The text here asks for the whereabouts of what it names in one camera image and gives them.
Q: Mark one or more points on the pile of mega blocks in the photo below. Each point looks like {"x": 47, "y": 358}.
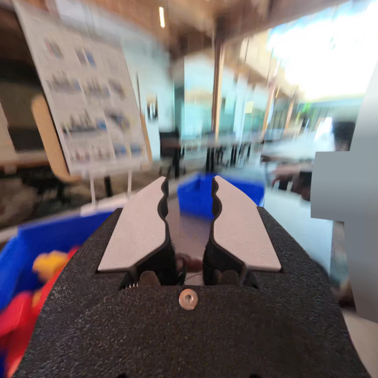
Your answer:
{"x": 17, "y": 319}

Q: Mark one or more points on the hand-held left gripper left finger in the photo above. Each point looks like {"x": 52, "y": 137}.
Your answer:
{"x": 135, "y": 230}

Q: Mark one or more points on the white metal poster stand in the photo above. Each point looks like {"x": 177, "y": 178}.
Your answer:
{"x": 91, "y": 203}

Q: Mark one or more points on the instruction poster on stand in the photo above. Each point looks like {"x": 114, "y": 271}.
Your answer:
{"x": 50, "y": 147}

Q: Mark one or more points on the ceiling strip light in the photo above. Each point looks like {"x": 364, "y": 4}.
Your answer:
{"x": 161, "y": 17}

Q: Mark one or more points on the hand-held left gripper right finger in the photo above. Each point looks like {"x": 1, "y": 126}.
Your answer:
{"x": 242, "y": 230}

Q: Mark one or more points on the blue plastic bin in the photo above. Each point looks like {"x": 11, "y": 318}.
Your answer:
{"x": 195, "y": 197}
{"x": 44, "y": 236}

